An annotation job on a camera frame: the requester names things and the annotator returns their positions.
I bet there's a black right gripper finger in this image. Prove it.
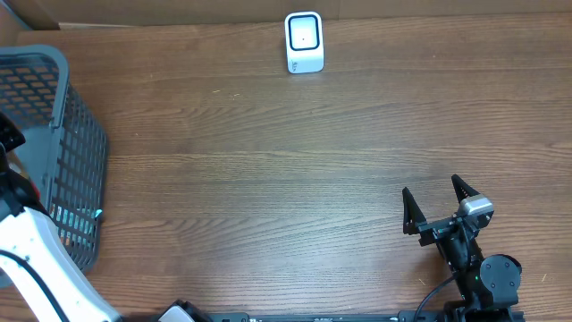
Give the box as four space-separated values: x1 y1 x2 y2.
402 187 426 235
451 174 479 203

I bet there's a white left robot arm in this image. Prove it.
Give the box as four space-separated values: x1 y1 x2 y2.
1 116 121 321

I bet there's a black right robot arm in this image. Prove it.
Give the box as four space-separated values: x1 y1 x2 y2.
402 174 524 321

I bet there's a white barcode scanner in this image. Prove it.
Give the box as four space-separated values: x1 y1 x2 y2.
284 12 324 74

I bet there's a colourful packet in basket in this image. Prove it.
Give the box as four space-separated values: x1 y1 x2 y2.
50 204 103 249

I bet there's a grey plastic mesh basket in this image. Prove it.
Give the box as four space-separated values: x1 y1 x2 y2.
1 45 109 272

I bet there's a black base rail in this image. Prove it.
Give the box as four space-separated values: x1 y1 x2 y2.
122 310 526 322

